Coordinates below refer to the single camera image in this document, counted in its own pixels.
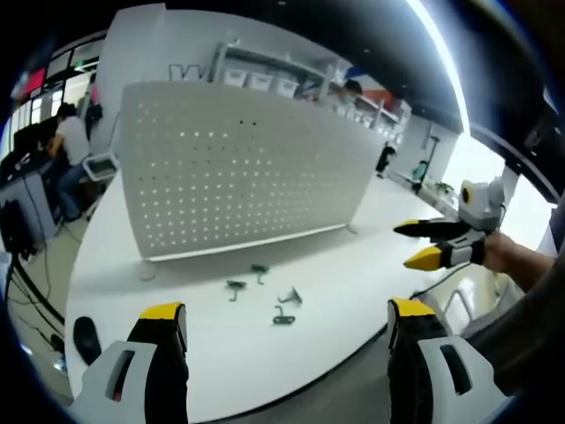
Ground black computer case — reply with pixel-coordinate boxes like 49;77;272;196
0;199;34;260

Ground grey metal shelving rack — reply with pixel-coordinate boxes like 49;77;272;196
210;38;412;136

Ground white chair frame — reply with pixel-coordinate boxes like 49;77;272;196
443;271;529;330

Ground white plastic crate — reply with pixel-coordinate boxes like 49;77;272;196
82;151;120;183

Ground green kick scooter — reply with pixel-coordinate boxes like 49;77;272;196
411;135;439;194

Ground ceiling light strip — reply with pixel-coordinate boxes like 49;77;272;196
404;0;472;136

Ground white perforated mounting plate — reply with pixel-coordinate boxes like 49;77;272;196
119;80;389;281

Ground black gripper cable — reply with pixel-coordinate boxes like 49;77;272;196
411;262;463;299

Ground grey office desk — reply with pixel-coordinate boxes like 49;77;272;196
0;156;61;235

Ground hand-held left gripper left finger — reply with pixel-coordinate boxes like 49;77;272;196
72;301;192;424

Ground black oval object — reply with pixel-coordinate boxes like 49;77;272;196
72;316;103;366

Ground row of white storage bins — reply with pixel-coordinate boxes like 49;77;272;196
220;68;299;99

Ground person's right hand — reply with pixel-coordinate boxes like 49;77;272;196
482;232;527;272

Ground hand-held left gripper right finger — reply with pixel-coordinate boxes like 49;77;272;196
387;297;518;424

